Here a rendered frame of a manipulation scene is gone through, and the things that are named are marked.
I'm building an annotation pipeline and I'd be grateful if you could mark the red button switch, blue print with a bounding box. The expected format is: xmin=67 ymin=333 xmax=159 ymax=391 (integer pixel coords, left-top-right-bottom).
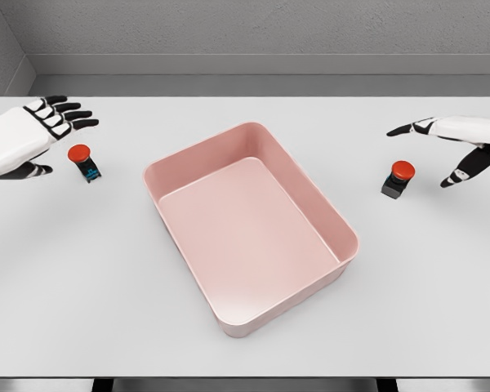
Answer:
xmin=67 ymin=144 xmax=104 ymax=184

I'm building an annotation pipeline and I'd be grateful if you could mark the red button switch, plain black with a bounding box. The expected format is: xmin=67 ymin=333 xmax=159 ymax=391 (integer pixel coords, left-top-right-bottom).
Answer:
xmin=381 ymin=160 xmax=417 ymax=200

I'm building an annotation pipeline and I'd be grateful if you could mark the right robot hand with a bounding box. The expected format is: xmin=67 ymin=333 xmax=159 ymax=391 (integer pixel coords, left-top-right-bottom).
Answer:
xmin=385 ymin=115 xmax=490 ymax=189

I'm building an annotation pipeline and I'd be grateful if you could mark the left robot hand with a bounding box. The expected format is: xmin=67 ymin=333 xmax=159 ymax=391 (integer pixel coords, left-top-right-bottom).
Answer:
xmin=0 ymin=95 xmax=100 ymax=181

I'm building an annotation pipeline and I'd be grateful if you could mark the pink rectangular basket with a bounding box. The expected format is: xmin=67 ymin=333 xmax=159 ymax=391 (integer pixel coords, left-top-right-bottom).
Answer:
xmin=141 ymin=121 xmax=360 ymax=340

